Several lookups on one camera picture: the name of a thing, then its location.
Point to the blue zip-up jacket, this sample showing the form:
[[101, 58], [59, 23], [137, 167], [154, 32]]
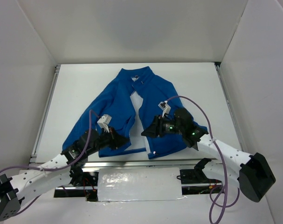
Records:
[[131, 93]]

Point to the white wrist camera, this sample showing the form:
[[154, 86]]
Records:
[[165, 107], [103, 122]]

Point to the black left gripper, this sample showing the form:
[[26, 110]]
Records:
[[112, 138]]

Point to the white foil covered panel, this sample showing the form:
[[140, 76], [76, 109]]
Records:
[[138, 184]]

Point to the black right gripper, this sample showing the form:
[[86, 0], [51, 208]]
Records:
[[159, 126]]

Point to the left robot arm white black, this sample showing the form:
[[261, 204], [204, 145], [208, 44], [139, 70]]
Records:
[[65, 168]]

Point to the aluminium table frame rail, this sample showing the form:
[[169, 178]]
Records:
[[130, 164]]

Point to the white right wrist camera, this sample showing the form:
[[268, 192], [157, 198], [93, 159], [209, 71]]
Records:
[[165, 107]]

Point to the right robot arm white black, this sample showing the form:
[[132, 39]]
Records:
[[251, 173]]

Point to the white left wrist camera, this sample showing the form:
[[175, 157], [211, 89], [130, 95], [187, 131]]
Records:
[[103, 122]]

